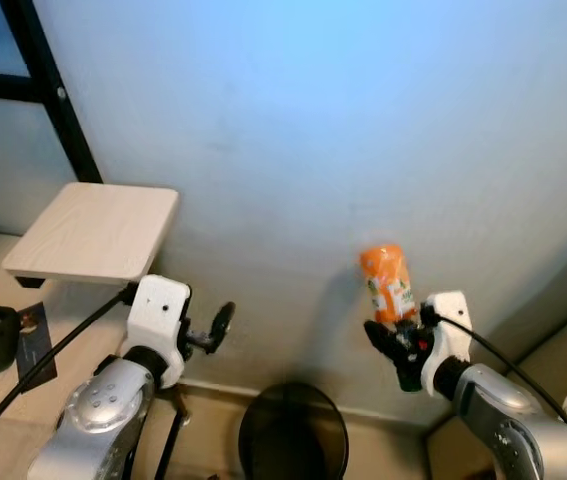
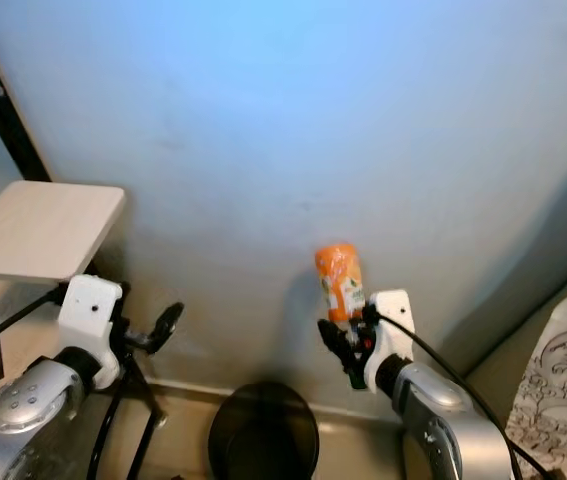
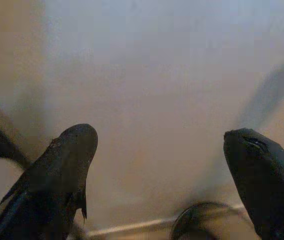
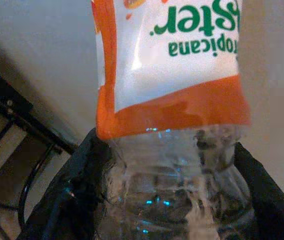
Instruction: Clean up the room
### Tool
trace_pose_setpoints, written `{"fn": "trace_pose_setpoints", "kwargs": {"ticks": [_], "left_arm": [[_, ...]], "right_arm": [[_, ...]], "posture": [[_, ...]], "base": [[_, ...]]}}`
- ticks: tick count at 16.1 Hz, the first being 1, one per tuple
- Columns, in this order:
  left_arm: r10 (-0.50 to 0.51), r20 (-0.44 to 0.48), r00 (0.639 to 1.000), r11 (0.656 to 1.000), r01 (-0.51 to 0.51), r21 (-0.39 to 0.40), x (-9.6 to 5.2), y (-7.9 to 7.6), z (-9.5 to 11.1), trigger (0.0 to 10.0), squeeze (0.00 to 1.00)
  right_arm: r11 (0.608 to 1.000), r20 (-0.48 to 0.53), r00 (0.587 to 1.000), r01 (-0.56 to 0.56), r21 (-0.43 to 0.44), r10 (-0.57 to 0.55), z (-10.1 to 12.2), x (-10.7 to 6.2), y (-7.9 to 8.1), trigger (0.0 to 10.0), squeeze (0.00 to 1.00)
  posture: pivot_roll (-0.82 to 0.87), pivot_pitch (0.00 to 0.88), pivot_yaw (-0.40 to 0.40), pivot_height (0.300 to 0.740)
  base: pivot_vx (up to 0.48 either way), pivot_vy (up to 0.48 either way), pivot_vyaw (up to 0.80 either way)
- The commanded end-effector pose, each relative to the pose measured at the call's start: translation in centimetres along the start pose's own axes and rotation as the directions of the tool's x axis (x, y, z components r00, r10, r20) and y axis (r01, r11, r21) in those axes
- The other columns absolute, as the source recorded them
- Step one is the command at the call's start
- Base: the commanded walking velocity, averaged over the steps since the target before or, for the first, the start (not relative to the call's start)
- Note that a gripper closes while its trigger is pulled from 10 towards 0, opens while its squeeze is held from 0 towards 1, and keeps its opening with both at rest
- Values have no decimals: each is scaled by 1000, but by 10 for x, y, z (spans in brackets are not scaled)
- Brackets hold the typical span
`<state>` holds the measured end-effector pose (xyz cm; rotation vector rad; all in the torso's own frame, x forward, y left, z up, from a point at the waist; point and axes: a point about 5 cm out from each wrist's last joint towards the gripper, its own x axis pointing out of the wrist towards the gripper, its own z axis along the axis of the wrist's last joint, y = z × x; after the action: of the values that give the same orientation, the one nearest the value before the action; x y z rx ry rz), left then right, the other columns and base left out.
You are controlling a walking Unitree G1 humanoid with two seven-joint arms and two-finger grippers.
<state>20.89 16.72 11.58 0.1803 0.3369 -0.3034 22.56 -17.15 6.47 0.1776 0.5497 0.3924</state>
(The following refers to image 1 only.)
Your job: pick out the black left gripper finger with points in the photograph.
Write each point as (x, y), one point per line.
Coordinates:
(224, 318)

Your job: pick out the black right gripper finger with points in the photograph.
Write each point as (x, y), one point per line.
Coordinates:
(379, 335)

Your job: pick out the orange juice bottle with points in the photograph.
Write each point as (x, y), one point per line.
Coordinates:
(385, 275)

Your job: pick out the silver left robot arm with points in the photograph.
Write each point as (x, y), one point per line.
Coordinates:
(93, 420)

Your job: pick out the black waste bin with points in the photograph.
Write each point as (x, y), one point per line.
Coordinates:
(293, 440)

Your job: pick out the light wooden side table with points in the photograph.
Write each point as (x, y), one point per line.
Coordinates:
(93, 235)

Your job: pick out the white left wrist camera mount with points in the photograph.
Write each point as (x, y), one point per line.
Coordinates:
(158, 310)

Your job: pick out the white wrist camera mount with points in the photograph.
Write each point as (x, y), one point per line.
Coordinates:
(451, 325)
(158, 310)

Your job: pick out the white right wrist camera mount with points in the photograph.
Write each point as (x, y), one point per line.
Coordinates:
(451, 325)

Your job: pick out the black metal window frame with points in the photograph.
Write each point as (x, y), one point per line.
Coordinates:
(53, 95)

